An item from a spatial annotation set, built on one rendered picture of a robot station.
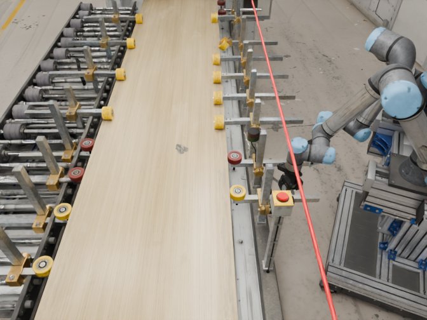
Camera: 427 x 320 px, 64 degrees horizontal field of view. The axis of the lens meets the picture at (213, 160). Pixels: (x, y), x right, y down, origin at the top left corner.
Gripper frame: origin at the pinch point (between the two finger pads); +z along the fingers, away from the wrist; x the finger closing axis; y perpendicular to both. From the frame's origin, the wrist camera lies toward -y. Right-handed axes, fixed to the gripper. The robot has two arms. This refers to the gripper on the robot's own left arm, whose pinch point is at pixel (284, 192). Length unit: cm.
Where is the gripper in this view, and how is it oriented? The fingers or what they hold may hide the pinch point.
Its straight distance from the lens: 174.7
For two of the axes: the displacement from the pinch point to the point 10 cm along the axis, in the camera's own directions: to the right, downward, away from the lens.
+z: 0.0, 7.1, 7.0
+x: 9.3, -2.5, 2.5
